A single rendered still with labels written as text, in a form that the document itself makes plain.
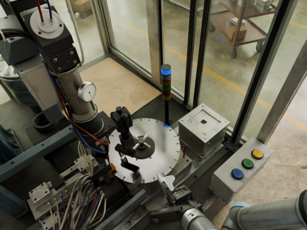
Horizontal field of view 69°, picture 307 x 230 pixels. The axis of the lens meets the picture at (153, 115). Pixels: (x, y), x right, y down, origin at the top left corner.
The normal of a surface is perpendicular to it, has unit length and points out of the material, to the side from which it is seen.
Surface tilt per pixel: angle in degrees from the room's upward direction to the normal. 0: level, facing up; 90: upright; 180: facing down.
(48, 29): 45
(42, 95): 90
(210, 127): 0
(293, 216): 78
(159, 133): 0
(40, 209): 90
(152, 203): 0
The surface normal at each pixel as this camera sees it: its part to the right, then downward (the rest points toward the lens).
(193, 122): -0.06, -0.65
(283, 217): -0.95, 0.09
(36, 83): 0.64, 0.55
